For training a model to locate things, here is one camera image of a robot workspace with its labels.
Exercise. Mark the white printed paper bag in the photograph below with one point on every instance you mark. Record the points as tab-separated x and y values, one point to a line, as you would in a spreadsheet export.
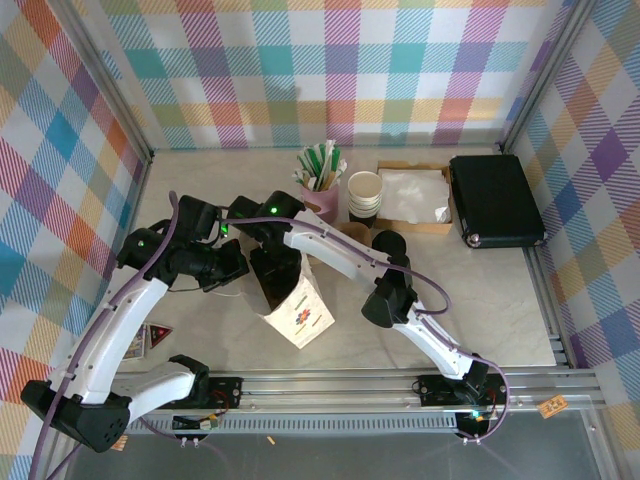
305	320

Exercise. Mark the stack of cardboard cup carriers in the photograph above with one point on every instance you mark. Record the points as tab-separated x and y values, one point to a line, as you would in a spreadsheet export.
357	232

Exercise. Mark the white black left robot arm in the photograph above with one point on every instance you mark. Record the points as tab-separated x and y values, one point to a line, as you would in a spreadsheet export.
115	325

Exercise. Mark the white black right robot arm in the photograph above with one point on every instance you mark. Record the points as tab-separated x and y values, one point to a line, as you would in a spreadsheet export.
340	250

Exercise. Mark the pink straw canister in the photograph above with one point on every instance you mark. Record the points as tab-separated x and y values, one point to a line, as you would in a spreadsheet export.
325	200

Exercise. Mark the black red triangle sticker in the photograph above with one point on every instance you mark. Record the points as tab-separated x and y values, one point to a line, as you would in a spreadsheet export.
159	336

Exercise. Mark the white paper-wrapped straw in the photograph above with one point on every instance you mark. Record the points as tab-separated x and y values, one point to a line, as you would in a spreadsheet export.
328	152
301	177
341	169

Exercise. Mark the brown wooden stirrer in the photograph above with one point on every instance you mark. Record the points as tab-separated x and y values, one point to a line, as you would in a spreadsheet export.
325	179

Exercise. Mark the colourful small card box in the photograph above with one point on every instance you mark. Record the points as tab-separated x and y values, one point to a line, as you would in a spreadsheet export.
139	350

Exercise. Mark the green paper-wrapped straw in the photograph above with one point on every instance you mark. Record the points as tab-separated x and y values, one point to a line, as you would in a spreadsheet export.
336	156
316	160
306	164

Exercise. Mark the stack of paper cups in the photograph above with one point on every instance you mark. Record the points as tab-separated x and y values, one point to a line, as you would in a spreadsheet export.
365	195

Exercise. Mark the stack of black lids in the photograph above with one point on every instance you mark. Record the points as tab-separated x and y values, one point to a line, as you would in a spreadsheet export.
392	242

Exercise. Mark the stack of white napkins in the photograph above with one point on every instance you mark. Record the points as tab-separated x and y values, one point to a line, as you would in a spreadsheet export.
410	192

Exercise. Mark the brown cardboard napkin tray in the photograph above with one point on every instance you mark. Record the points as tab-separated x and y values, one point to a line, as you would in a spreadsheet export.
430	227

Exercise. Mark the black yellow power connector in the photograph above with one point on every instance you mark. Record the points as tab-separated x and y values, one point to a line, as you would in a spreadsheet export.
475	416
205	424

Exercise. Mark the black hard case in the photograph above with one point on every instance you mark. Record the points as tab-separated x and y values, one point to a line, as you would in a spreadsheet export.
495	200

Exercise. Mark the orange sticker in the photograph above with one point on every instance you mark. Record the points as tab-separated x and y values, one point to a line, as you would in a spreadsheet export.
552	407

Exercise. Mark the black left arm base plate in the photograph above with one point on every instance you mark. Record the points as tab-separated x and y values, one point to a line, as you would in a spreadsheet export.
227	390

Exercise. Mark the aluminium front rail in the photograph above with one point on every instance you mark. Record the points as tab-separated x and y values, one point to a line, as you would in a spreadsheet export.
325	395

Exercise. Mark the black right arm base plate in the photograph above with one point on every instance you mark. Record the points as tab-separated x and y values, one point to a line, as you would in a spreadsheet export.
432	387

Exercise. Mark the aluminium frame post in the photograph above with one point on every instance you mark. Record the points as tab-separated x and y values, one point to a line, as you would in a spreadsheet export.
547	75
106	75

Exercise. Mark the aluminium side rail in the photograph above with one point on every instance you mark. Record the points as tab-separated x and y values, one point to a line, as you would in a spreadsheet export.
547	310

